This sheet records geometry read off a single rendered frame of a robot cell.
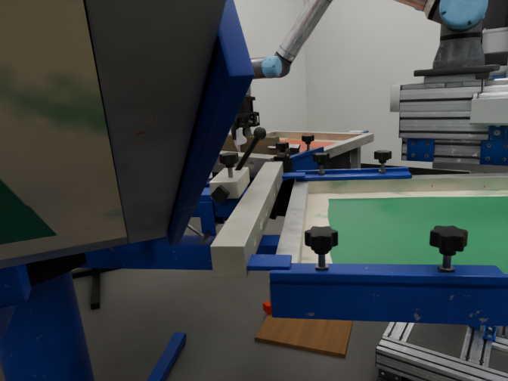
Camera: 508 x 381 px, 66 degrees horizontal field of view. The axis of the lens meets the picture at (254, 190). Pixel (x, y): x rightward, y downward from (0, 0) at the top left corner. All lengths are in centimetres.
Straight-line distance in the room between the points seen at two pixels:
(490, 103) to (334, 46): 430
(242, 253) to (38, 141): 41
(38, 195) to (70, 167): 4
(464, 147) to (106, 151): 136
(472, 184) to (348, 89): 434
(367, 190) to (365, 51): 428
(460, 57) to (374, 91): 385
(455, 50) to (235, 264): 107
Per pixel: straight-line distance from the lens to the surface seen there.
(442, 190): 111
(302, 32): 153
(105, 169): 21
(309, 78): 566
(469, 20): 129
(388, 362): 172
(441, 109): 143
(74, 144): 18
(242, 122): 150
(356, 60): 533
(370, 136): 187
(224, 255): 56
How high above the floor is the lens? 126
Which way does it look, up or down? 16 degrees down
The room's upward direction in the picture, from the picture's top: 4 degrees counter-clockwise
